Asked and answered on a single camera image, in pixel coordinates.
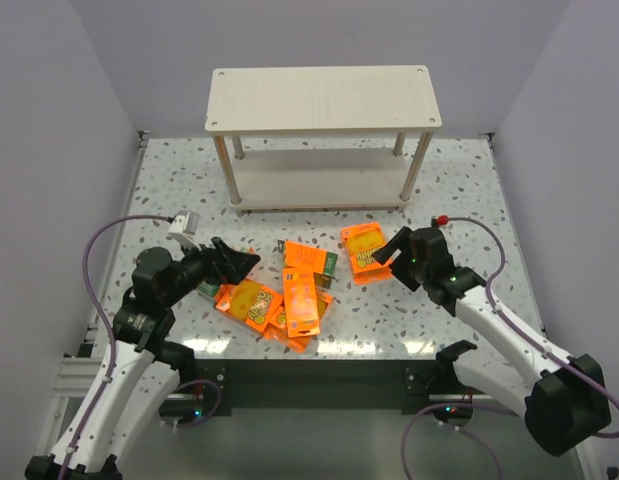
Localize orange Scrub Daddy box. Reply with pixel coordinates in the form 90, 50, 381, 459
341, 222, 391, 286
215, 279, 283, 334

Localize orange box green end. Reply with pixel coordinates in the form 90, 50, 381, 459
277, 240, 338, 289

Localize green orange sponge box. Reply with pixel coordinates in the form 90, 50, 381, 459
197, 248, 237, 303

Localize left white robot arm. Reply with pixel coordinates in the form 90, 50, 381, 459
25, 237, 260, 479

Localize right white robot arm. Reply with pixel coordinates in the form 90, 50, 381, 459
373, 225, 611, 456

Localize white two-tier shelf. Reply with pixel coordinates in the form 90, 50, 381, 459
205, 65, 443, 211

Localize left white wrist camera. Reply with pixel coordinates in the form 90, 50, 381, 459
168, 210, 200, 250

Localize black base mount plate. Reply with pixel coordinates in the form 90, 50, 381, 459
161, 357, 478, 419

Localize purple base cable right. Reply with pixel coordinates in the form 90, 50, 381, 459
402, 403, 520, 480

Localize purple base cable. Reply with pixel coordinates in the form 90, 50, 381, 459
402, 403, 520, 480
171, 378, 224, 429

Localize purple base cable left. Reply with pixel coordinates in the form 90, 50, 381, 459
171, 378, 224, 429

